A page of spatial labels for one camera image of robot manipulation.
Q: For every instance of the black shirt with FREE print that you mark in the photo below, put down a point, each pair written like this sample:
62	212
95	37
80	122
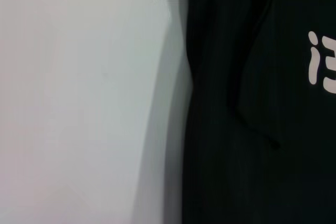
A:
236	155

